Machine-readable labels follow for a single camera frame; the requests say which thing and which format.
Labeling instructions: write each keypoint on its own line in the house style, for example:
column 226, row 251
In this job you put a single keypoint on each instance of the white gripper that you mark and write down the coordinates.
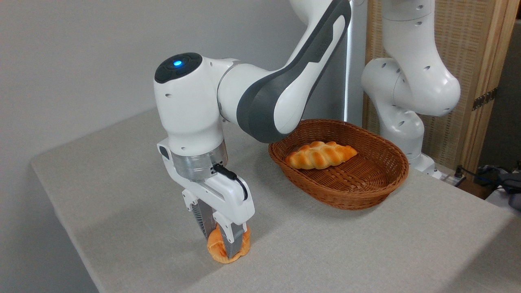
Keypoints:
column 228, row 195

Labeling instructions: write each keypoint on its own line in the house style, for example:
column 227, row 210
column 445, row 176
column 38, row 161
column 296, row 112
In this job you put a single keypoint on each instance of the round knotted bread roll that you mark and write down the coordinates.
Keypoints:
column 215, row 249

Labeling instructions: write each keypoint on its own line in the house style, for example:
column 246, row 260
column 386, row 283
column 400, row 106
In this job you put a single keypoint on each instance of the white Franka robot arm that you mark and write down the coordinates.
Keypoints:
column 191, row 106

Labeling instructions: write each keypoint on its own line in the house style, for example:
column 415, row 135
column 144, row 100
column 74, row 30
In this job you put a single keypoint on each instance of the long braided bread loaf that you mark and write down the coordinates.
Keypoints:
column 319, row 155

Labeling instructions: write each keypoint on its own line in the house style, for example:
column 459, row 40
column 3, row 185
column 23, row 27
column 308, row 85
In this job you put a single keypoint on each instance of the brown oval wicker basket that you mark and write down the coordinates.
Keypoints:
column 362, row 183

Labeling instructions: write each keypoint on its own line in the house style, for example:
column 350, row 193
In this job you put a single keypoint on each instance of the grey tablecloth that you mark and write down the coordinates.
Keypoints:
column 122, row 183

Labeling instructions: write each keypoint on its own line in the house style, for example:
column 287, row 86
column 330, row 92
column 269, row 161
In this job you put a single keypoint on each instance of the white power strip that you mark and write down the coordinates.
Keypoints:
column 449, row 178

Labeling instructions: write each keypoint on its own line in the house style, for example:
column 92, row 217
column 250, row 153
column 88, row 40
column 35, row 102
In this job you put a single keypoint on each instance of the black power plug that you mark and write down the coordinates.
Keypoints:
column 459, row 171

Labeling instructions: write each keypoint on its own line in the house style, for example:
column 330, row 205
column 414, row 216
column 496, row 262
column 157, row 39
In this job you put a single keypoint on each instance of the dark grey bag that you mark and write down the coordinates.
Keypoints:
column 508, row 183

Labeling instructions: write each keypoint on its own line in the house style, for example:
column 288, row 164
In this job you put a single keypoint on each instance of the dark metal screen hinge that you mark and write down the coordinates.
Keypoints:
column 484, row 99

